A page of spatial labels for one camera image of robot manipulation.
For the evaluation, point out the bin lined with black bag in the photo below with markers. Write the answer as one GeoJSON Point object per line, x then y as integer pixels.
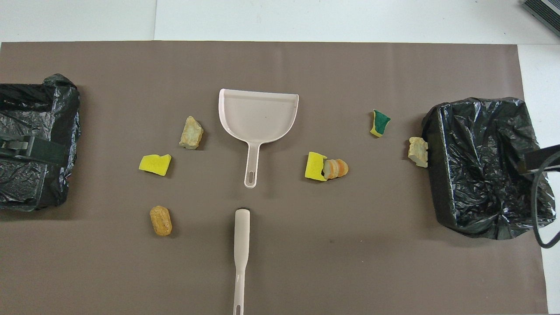
{"type": "Point", "coordinates": [477, 175]}
{"type": "Point", "coordinates": [26, 188]}

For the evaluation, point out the beige sponge chunk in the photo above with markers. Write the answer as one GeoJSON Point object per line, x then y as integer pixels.
{"type": "Point", "coordinates": [418, 151]}
{"type": "Point", "coordinates": [191, 133]}

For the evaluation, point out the green and yellow sponge piece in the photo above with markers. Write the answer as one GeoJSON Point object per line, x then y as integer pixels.
{"type": "Point", "coordinates": [380, 120]}

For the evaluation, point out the plain yellow sponge piece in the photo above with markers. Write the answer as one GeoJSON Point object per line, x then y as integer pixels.
{"type": "Point", "coordinates": [313, 167]}
{"type": "Point", "coordinates": [154, 165]}

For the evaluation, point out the grey ribbed device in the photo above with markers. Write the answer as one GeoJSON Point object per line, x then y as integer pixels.
{"type": "Point", "coordinates": [544, 11]}

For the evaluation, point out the brown paper table mat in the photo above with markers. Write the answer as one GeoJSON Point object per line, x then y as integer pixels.
{"type": "Point", "coordinates": [306, 65]}

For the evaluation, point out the orange striped sponge chunk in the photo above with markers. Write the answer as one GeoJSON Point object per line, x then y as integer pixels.
{"type": "Point", "coordinates": [337, 169]}

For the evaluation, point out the brown bread shaped sponge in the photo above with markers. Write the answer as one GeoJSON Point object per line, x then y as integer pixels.
{"type": "Point", "coordinates": [160, 221]}

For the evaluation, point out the pink plastic dustpan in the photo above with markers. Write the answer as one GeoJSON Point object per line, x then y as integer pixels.
{"type": "Point", "coordinates": [258, 116]}

